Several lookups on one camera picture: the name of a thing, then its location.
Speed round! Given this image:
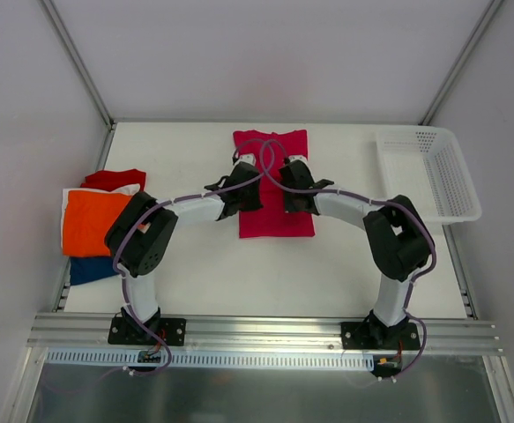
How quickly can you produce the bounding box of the pink t-shirt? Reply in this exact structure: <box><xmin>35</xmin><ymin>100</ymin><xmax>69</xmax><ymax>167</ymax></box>
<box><xmin>233</xmin><ymin>130</ymin><xmax>315</xmax><ymax>239</ymax></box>

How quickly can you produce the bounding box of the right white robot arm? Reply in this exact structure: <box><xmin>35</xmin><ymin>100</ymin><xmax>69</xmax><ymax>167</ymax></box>
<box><xmin>278</xmin><ymin>156</ymin><xmax>436</xmax><ymax>349</ymax></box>

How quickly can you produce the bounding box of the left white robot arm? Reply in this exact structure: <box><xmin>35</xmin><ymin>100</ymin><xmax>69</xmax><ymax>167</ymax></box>
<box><xmin>104</xmin><ymin>154</ymin><xmax>263</xmax><ymax>344</ymax></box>

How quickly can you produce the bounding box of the white folded t-shirt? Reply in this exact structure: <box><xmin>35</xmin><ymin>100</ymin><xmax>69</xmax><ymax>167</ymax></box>
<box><xmin>61</xmin><ymin>184</ymin><xmax>139</xmax><ymax>249</ymax></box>

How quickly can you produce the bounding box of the white plastic mesh basket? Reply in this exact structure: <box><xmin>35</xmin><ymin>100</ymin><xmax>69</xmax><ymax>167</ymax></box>
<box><xmin>376</xmin><ymin>125</ymin><xmax>482</xmax><ymax>225</ymax></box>

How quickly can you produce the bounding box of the red folded t-shirt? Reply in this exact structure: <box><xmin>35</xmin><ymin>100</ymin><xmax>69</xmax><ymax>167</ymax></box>
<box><xmin>80</xmin><ymin>169</ymin><xmax>147</xmax><ymax>191</ymax></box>

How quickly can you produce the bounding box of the orange folded t-shirt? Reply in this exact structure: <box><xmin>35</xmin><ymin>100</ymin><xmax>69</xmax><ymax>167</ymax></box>
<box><xmin>61</xmin><ymin>189</ymin><xmax>131</xmax><ymax>258</ymax></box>

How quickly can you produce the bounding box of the blue folded t-shirt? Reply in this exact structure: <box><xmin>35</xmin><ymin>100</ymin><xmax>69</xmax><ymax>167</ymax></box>
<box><xmin>70</xmin><ymin>256</ymin><xmax>116</xmax><ymax>286</ymax></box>

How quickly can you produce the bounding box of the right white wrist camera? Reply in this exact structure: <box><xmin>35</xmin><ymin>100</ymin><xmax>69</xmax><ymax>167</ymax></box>
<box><xmin>285</xmin><ymin>155</ymin><xmax>308</xmax><ymax>163</ymax></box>

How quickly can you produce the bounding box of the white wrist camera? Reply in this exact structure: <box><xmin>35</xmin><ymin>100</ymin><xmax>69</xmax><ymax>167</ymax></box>
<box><xmin>238</xmin><ymin>153</ymin><xmax>257</xmax><ymax>166</ymax></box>
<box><xmin>285</xmin><ymin>155</ymin><xmax>308</xmax><ymax>163</ymax></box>

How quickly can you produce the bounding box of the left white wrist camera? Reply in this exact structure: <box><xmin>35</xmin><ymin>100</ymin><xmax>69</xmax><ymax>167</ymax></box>
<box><xmin>238</xmin><ymin>153</ymin><xmax>257</xmax><ymax>166</ymax></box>

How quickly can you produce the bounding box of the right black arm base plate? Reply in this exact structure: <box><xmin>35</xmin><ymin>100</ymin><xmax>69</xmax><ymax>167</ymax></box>
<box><xmin>339</xmin><ymin>312</ymin><xmax>421</xmax><ymax>351</ymax></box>

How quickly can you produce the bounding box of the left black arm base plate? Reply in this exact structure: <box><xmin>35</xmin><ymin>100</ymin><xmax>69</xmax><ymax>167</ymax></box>
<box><xmin>108</xmin><ymin>308</ymin><xmax>187</xmax><ymax>346</ymax></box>

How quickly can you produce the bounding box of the left aluminium frame post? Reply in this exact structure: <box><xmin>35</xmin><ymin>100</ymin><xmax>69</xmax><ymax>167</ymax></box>
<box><xmin>38</xmin><ymin>0</ymin><xmax>114</xmax><ymax>129</ymax></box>

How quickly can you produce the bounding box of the aluminium frame post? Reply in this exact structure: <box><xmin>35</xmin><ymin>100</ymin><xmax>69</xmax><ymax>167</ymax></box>
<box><xmin>38</xmin><ymin>0</ymin><xmax>114</xmax><ymax>129</ymax></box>
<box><xmin>418</xmin><ymin>0</ymin><xmax>506</xmax><ymax>126</ymax></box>

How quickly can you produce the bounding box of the aluminium mounting rail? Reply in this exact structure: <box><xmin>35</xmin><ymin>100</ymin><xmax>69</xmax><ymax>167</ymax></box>
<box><xmin>26</xmin><ymin>313</ymin><xmax>505</xmax><ymax>356</ymax></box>

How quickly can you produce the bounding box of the white slotted cable duct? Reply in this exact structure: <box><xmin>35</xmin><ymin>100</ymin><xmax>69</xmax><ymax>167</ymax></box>
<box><xmin>46</xmin><ymin>348</ymin><xmax>374</xmax><ymax>372</ymax></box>

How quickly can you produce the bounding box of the right aluminium frame post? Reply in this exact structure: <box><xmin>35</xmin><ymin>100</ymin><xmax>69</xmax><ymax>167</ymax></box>
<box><xmin>418</xmin><ymin>0</ymin><xmax>506</xmax><ymax>126</ymax></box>

